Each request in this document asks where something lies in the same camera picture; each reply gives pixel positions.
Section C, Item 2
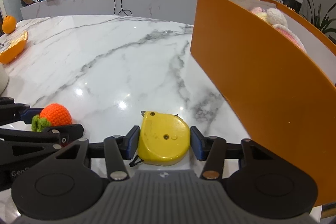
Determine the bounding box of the crocheted orange fruit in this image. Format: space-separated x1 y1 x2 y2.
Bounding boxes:
31 103 72 132

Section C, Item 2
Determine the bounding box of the yellow tape measure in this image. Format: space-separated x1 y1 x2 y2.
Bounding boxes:
129 111 191 167

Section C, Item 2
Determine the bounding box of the crocheted pink white bunny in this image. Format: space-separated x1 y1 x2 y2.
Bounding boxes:
250 7 306 53

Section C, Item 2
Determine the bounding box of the white pink bottle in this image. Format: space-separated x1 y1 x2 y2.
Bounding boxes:
0 64 9 94

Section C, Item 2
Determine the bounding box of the orange peel piece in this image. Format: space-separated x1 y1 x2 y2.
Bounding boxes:
1 31 29 64

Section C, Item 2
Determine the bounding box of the large orange storage box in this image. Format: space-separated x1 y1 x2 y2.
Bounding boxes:
191 0 335 205

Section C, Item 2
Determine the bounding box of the whole orange fruit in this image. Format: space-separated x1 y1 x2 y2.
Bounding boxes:
2 15 17 34

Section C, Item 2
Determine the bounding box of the long white sideboard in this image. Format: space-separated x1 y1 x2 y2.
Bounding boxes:
21 0 197 25

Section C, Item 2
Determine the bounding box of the potted green plant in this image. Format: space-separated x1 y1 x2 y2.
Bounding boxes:
302 0 336 34

